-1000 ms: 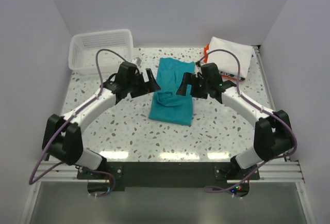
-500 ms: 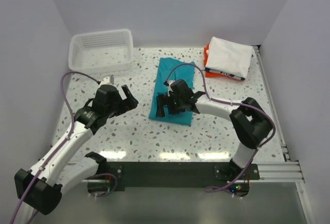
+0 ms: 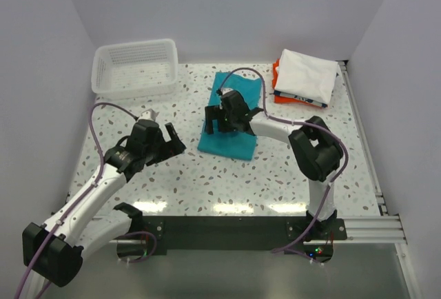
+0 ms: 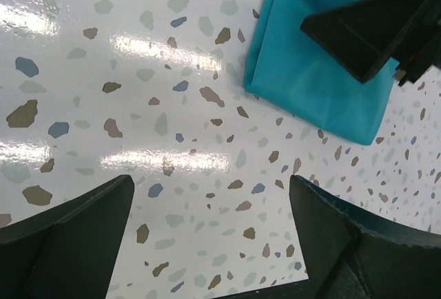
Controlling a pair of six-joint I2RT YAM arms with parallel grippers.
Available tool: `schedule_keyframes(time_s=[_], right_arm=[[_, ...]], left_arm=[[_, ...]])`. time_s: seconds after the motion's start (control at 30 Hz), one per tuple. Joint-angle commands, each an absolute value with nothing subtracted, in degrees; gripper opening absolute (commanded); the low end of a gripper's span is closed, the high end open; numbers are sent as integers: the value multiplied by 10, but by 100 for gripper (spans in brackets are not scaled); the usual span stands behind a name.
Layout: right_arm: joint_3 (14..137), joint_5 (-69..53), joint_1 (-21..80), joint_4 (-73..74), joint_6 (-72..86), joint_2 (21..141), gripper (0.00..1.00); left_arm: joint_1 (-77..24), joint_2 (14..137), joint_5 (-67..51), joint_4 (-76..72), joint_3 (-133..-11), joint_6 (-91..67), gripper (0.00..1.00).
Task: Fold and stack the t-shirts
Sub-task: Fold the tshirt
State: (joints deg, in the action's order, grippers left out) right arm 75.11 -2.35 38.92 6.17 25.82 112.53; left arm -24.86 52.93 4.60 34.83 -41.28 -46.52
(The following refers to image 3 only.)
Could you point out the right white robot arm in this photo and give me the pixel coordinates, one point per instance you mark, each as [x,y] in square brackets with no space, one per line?
[316,149]

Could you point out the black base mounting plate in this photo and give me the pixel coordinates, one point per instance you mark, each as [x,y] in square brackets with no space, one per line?
[246,233]

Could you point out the folded white t-shirt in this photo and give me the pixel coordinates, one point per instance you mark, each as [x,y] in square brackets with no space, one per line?
[306,76]

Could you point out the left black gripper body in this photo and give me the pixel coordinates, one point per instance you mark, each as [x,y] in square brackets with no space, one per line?
[151,149]

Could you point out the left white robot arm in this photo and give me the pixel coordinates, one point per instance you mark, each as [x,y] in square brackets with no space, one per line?
[52,249]

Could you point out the white plastic basket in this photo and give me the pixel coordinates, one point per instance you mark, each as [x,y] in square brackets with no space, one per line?
[136,69]

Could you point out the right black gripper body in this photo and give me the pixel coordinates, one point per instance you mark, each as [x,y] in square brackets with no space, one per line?
[230,118]

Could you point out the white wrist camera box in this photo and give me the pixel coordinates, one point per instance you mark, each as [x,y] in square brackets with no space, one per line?
[149,115]

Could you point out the teal t-shirt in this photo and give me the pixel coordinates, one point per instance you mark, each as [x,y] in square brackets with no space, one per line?
[235,145]

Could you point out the folded orange t-shirt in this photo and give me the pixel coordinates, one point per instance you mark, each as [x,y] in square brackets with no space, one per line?
[280,99]

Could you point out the aluminium rail frame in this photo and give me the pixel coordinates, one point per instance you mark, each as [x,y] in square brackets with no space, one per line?
[381,229]

